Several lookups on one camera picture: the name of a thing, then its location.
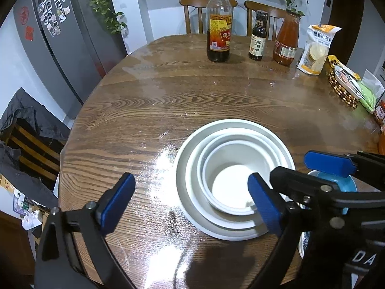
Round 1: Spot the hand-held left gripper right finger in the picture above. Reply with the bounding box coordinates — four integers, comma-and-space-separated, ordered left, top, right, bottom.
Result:
247, 172, 349, 289

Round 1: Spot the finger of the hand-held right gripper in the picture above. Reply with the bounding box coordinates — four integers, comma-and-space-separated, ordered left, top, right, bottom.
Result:
304, 150, 385, 185
269, 166, 385, 217

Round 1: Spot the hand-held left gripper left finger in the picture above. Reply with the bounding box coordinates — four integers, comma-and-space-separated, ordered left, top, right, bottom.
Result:
34, 172, 136, 289

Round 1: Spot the blue oval plate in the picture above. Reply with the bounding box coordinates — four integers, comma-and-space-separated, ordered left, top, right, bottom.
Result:
307, 169, 358, 216

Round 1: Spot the small white bowl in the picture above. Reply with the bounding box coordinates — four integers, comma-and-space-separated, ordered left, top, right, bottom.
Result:
206, 144, 271, 216

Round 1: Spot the large white ribbed bowl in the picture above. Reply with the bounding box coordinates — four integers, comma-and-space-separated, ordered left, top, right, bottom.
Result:
175, 119, 297, 241

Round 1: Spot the blue patterned plate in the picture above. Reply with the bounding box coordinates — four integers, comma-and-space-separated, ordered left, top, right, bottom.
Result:
301, 231, 312, 252

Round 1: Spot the white rectangular plate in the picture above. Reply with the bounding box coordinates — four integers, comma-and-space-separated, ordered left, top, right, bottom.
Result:
297, 232, 306, 259

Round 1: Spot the deep white bowl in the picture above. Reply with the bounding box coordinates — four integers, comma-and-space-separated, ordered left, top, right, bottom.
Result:
200, 140, 283, 222

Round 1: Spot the white fluted bowl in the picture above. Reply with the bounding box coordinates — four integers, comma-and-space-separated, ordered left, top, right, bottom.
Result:
185, 129, 291, 231

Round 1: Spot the beaded wooden trivet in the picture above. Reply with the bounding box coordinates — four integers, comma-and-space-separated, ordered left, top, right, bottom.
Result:
327, 66, 360, 109

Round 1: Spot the red-lidded sauce jar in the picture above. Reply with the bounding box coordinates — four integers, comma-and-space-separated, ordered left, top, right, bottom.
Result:
374, 99, 385, 125

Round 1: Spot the white oblong tray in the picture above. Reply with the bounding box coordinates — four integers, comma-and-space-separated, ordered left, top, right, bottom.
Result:
334, 66, 364, 100

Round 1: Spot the green plastic bag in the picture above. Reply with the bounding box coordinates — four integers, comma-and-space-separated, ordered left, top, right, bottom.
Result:
359, 69, 385, 114

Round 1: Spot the crumpled white paper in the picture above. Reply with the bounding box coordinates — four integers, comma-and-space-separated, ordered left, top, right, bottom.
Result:
22, 209, 43, 230

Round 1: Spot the metal cutlery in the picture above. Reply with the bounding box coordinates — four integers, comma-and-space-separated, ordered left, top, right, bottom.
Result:
338, 66, 361, 82

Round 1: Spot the wooden chair with jacket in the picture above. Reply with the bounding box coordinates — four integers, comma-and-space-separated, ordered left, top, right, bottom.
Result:
4, 123, 67, 184

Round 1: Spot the yellow snack packet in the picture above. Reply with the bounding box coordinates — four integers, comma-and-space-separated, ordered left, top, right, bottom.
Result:
327, 55, 348, 68

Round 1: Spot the flour bag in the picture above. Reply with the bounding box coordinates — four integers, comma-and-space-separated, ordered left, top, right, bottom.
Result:
297, 24, 342, 76

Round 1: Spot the red sauce bottle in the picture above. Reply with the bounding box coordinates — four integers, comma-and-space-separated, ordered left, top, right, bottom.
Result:
273, 13, 301, 67

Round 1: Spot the small dark soy sauce bottle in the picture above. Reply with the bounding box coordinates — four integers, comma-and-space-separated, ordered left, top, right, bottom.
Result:
248, 10, 269, 61

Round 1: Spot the dark door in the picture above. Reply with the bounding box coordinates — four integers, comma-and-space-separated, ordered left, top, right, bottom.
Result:
328, 0, 366, 67

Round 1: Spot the grey fridge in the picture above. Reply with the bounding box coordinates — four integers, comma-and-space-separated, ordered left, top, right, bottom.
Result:
12, 0, 128, 121

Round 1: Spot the yellow-capped vinegar bottle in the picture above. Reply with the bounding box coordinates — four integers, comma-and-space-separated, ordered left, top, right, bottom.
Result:
206, 0, 233, 63

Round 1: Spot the potted vine plant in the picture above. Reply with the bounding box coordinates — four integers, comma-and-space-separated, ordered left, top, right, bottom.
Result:
283, 0, 310, 17

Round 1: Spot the hanging green vine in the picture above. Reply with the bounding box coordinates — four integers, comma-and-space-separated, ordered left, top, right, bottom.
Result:
80, 0, 129, 36

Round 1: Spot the cluster of fridge photo magnets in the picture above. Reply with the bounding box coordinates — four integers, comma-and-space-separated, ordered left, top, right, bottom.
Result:
36, 0, 71, 38

